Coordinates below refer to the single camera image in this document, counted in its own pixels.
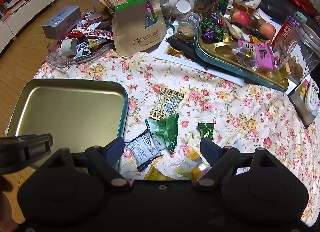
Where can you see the tape roll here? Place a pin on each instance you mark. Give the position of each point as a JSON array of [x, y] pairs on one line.
[[68, 46]]

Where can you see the white round lid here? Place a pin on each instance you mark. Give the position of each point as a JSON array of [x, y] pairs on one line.
[[182, 4]]

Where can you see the teal tin with gold insert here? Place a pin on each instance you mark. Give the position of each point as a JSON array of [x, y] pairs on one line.
[[225, 69]]

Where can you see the red carton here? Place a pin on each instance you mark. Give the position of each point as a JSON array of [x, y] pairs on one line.
[[287, 30]]

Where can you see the pink snack packet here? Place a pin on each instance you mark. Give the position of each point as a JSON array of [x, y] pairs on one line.
[[260, 51]]

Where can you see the pile of wrapped candies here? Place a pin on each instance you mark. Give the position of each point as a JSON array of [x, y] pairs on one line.
[[215, 28]]

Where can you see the white flat tray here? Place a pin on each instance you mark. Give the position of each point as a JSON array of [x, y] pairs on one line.
[[172, 61]]

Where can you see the gold patterned snack packet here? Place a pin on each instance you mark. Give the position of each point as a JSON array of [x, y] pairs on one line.
[[166, 104]]

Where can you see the pale yellow snack packet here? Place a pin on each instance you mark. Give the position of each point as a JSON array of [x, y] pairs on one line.
[[190, 165]]

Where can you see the clear dried fruit packet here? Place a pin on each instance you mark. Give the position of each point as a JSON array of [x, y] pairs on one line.
[[246, 58]]

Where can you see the picture book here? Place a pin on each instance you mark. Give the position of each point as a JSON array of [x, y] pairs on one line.
[[300, 101]]

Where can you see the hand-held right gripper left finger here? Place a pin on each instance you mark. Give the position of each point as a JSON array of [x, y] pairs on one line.
[[114, 151]]

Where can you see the white cabinet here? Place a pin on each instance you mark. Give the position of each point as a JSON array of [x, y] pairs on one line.
[[22, 11]]

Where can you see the floral tablecloth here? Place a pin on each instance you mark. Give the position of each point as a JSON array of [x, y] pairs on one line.
[[212, 101]]

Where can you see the large green snack packet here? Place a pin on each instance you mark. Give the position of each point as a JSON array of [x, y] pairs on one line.
[[166, 129]]

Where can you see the clear glass plate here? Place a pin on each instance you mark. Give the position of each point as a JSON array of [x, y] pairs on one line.
[[65, 61]]

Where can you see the clear cookie jar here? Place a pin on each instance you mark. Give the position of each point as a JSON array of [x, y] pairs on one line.
[[186, 28]]

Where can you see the red apple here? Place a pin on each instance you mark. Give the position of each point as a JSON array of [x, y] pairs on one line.
[[240, 18], [267, 31]]

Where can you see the clear walnut jar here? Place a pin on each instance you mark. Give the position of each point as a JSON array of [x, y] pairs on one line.
[[300, 54]]

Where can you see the teal metal tin lid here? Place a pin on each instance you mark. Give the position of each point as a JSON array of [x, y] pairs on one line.
[[65, 111]]

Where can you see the grey printed snack packet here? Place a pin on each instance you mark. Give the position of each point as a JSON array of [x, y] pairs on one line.
[[142, 149]]

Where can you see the small green candy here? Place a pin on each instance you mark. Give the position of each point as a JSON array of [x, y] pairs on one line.
[[206, 130]]

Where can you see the teal cup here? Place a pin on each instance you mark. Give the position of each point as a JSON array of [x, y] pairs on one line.
[[299, 18]]

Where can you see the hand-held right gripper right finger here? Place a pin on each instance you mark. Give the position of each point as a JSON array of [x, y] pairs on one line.
[[208, 150]]

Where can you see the kraft paper snack bag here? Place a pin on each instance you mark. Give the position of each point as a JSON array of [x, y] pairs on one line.
[[135, 16]]

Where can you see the black pen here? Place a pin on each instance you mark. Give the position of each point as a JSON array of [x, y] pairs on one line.
[[247, 29]]

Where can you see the grey cardboard box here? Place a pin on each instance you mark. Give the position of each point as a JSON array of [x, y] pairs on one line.
[[61, 23]]

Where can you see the brown kiwi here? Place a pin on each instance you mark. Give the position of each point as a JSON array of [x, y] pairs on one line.
[[254, 21]]

